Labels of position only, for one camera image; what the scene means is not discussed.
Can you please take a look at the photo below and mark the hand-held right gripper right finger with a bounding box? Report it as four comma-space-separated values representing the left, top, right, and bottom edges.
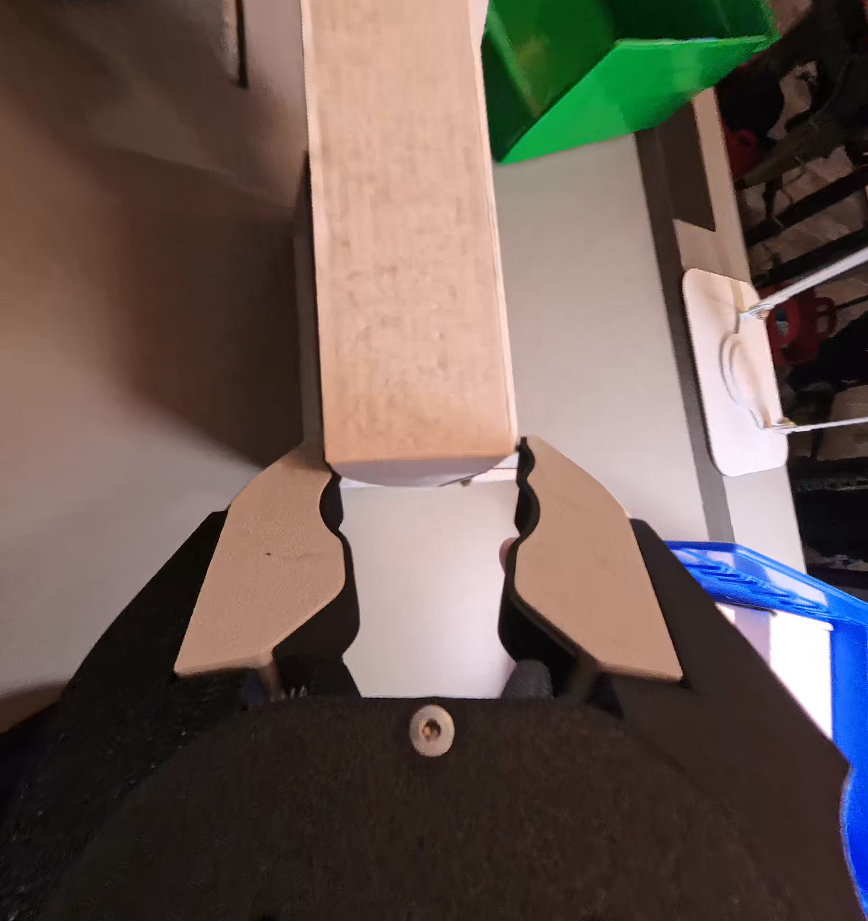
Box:
499, 435, 684, 700

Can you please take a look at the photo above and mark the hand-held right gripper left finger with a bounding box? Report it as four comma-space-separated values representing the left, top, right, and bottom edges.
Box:
173, 445, 361, 699

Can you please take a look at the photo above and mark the white cardboard box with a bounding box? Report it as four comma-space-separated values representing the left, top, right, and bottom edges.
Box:
293, 0, 519, 489
718, 604, 835, 738

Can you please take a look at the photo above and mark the blue plastic bin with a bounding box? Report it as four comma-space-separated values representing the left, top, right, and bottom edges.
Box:
667, 541, 868, 921

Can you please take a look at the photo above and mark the green plastic bin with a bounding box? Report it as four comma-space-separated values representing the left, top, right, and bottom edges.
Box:
480, 0, 780, 165

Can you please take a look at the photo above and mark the grey desk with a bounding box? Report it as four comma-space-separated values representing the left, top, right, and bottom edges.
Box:
0, 0, 809, 749

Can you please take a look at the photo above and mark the white rounded flat plate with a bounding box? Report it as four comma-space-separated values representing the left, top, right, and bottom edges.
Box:
682, 268, 789, 477

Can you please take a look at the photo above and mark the red plastic stool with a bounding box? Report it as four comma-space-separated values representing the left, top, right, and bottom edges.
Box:
768, 294, 838, 364

